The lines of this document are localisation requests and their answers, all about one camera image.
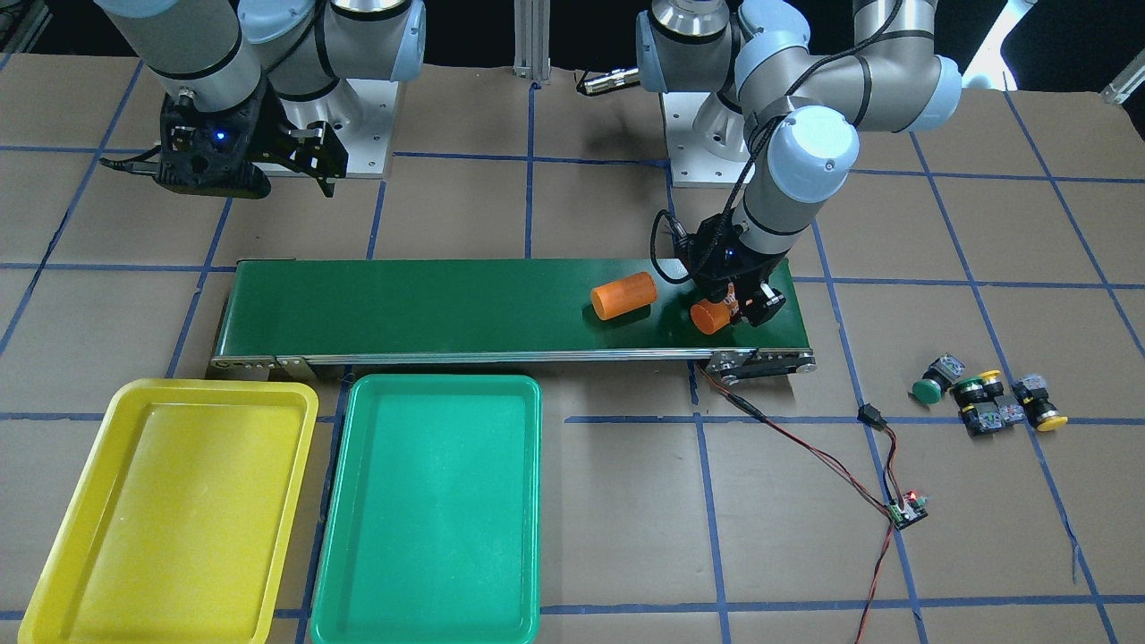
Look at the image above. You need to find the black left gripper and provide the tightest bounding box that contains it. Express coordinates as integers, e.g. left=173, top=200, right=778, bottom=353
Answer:
left=684, top=215, right=788, bottom=327

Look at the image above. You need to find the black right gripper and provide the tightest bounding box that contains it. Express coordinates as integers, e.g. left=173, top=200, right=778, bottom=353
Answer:
left=153, top=85, right=349, bottom=199

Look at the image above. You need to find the orange cylinder with 4680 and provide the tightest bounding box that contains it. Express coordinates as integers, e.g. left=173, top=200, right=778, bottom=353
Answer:
left=690, top=284, right=742, bottom=335

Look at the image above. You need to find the plain orange cylinder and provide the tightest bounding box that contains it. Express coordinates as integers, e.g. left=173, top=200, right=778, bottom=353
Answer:
left=589, top=272, right=658, bottom=321

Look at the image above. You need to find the yellow push button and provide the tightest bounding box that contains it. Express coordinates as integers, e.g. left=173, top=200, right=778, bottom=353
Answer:
left=1011, top=372, right=1069, bottom=432
left=971, top=369, right=1005, bottom=401

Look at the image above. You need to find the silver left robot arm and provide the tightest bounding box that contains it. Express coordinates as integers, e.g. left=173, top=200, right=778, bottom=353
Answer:
left=635, top=1, right=963, bottom=335

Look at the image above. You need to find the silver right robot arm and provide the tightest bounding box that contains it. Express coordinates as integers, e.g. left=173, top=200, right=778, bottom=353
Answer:
left=98, top=1, right=427, bottom=199

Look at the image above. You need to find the green conveyor belt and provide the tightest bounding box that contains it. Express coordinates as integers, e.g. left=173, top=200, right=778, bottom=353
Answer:
left=211, top=259, right=818, bottom=383

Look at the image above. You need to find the small green circuit board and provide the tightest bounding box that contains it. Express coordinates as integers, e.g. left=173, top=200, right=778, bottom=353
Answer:
left=886, top=490, right=929, bottom=531

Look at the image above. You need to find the green plastic tray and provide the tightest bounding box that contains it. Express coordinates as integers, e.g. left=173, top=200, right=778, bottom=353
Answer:
left=310, top=374, right=543, bottom=643

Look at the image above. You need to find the yellow plastic tray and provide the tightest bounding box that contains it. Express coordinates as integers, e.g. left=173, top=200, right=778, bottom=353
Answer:
left=18, top=378, right=319, bottom=643

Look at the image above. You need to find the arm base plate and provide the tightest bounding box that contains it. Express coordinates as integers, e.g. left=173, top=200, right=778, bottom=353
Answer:
left=268, top=79, right=403, bottom=179
left=661, top=91, right=810, bottom=188

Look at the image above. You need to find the black braided cable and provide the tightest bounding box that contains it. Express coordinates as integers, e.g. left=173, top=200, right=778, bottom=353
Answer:
left=650, top=0, right=905, bottom=285

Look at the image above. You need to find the red black wire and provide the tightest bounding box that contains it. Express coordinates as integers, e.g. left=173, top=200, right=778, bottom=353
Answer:
left=694, top=360, right=905, bottom=644

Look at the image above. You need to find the black inline switch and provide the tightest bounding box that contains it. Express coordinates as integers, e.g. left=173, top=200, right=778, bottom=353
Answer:
left=856, top=403, right=889, bottom=431

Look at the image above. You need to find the aluminium frame post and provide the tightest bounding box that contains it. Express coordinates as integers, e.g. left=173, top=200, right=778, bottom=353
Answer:
left=513, top=0, right=551, bottom=85

